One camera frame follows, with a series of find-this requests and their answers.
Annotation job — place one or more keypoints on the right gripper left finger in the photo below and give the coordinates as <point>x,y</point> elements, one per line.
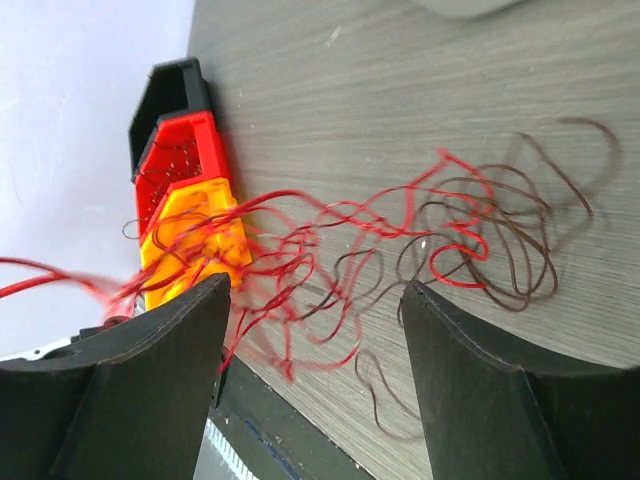
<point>129,402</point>

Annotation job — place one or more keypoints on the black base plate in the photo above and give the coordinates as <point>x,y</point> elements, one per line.
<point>272,437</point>

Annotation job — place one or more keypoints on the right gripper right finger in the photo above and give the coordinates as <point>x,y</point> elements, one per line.
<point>496,406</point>

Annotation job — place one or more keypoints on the red plastic bin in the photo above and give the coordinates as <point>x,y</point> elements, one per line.
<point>183,150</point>

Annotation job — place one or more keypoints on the white plastic fruit basket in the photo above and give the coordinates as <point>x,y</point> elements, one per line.
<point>465,9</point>

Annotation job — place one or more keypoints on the yellow plastic bin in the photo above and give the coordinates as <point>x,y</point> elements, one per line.
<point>187,242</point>

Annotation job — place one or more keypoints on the black plastic bin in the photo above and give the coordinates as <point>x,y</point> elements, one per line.
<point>173,89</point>

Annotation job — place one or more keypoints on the slotted cable duct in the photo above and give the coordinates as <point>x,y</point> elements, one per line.
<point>217,459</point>

